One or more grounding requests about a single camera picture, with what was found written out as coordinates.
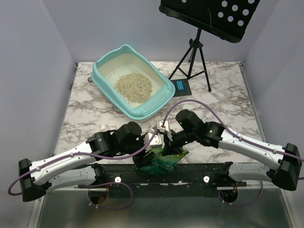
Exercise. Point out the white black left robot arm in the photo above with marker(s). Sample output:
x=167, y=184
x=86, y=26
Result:
x=78, y=166

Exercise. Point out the clear plastic scoop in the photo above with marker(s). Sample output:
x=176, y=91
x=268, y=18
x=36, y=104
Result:
x=207, y=114

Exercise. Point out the black tripod stand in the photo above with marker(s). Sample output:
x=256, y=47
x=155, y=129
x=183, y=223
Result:
x=194, y=46

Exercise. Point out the green litter bag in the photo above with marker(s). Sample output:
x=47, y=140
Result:
x=155, y=164

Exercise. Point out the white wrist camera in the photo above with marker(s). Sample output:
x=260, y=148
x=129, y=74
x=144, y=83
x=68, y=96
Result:
x=163, y=130
x=157, y=141

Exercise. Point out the black lego baseplate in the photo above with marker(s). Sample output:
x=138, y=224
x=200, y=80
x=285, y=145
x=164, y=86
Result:
x=187, y=89

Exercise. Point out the black music stand tray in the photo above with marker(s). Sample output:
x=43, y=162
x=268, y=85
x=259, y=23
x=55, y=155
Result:
x=226, y=19

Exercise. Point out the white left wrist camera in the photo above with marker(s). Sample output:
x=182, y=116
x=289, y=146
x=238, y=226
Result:
x=157, y=141

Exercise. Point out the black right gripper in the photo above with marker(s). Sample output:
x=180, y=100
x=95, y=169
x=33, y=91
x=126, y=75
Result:
x=167, y=147

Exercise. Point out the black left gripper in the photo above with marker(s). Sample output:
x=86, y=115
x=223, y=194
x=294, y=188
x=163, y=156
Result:
x=140, y=162

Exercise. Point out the teal cat litter box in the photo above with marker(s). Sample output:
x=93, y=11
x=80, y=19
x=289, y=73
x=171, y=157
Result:
x=125, y=60

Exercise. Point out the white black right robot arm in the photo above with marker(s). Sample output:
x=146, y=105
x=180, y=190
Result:
x=273, y=163

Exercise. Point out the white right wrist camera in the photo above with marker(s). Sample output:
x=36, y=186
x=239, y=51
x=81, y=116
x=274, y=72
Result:
x=163, y=130

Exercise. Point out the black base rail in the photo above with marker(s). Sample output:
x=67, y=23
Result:
x=187, y=180

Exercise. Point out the beige litter pile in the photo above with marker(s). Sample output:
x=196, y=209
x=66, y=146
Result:
x=135, y=87

